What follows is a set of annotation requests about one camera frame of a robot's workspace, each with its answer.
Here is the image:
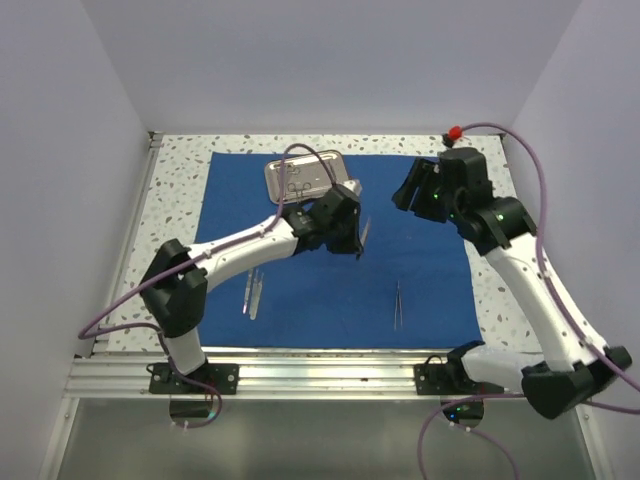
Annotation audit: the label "wide steel tweezers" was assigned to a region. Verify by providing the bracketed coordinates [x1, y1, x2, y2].
[356, 217, 371, 260]

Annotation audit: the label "steel instrument tray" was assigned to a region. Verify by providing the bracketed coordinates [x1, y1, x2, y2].
[264, 150, 350, 204]

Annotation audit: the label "steel hemostat clamp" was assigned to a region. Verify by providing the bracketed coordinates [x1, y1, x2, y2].
[285, 182, 312, 203]

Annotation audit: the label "thin steel tweezers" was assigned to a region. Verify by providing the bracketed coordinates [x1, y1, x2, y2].
[394, 281, 403, 331]

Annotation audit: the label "blue surgical cloth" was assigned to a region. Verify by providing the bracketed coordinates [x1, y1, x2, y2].
[199, 155, 481, 349]

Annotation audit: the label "steel scissors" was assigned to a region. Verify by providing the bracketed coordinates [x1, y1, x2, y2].
[274, 162, 302, 184]

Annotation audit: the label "steel scalpel handle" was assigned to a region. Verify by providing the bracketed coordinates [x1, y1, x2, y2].
[242, 268, 255, 315]

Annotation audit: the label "steel forceps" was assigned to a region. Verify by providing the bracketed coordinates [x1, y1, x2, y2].
[249, 270, 264, 320]

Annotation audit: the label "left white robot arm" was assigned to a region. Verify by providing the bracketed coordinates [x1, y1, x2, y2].
[140, 180, 363, 393]

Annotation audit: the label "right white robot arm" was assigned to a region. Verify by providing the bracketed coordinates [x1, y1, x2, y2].
[392, 147, 632, 419]

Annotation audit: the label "red cable connector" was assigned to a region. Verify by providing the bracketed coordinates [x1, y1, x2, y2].
[447, 125, 464, 142]

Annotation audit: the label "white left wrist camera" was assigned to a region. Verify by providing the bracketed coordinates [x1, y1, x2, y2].
[343, 179, 362, 197]

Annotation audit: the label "aluminium mounting rail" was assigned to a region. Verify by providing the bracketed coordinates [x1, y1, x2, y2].
[63, 347, 446, 400]

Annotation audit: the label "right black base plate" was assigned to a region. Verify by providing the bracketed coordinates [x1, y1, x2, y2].
[413, 354, 456, 396]

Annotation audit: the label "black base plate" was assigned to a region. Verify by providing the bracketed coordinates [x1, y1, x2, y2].
[146, 362, 239, 395]
[413, 354, 456, 396]

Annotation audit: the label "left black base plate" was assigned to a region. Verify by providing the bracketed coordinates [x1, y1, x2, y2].
[146, 362, 239, 395]

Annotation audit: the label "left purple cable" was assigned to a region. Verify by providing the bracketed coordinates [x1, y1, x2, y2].
[78, 143, 341, 429]

